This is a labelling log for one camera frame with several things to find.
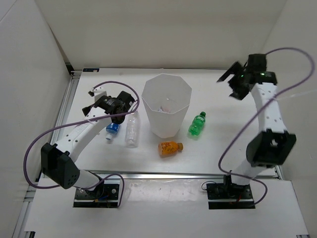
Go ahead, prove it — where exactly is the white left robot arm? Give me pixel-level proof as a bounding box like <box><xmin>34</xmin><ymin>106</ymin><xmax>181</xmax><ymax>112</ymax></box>
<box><xmin>41</xmin><ymin>91</ymin><xmax>135</xmax><ymax>198</ymax></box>

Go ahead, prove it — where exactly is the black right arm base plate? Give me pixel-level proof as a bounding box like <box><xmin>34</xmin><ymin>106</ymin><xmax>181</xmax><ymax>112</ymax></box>
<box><xmin>205</xmin><ymin>182</ymin><xmax>255</xmax><ymax>210</ymax></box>

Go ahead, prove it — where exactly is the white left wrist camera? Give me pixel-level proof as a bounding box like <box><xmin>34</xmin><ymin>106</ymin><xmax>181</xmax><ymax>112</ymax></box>
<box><xmin>88</xmin><ymin>86</ymin><xmax>107</xmax><ymax>101</ymax></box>

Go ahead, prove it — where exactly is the green plastic soda bottle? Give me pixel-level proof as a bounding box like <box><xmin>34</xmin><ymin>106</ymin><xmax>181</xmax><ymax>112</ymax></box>
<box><xmin>188</xmin><ymin>112</ymin><xmax>206</xmax><ymax>137</ymax></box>

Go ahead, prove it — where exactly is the white octagonal bin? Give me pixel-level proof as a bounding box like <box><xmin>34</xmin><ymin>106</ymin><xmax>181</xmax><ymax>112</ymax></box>
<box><xmin>142</xmin><ymin>74</ymin><xmax>192</xmax><ymax>138</ymax></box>

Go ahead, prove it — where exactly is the orange plastic bottle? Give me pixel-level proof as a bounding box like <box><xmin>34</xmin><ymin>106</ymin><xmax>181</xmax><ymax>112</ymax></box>
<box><xmin>158</xmin><ymin>141</ymin><xmax>184</xmax><ymax>157</ymax></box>

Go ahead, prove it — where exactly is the clear unlabelled plastic bottle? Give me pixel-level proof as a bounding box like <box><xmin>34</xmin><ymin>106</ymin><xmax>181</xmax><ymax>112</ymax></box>
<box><xmin>125</xmin><ymin>112</ymin><xmax>140</xmax><ymax>148</ymax></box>

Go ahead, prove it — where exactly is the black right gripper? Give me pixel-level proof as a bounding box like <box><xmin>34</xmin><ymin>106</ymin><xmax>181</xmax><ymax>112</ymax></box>
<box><xmin>216</xmin><ymin>62</ymin><xmax>249</xmax><ymax>101</ymax></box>

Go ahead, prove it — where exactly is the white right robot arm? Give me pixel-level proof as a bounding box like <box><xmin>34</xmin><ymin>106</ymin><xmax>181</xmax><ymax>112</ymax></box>
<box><xmin>219</xmin><ymin>54</ymin><xmax>296</xmax><ymax>198</ymax></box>

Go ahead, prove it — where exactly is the blue label clear plastic bottle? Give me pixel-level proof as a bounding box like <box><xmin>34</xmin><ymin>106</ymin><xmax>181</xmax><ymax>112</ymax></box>
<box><xmin>106</xmin><ymin>123</ymin><xmax>120</xmax><ymax>143</ymax></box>

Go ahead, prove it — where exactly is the aluminium table edge rail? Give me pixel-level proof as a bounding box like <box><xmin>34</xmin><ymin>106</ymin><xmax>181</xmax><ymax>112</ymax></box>
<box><xmin>37</xmin><ymin>63</ymin><xmax>283</xmax><ymax>180</ymax></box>

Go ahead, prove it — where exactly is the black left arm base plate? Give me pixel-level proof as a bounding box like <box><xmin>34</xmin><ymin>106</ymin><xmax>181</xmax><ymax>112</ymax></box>
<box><xmin>73</xmin><ymin>179</ymin><xmax>121</xmax><ymax>208</ymax></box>

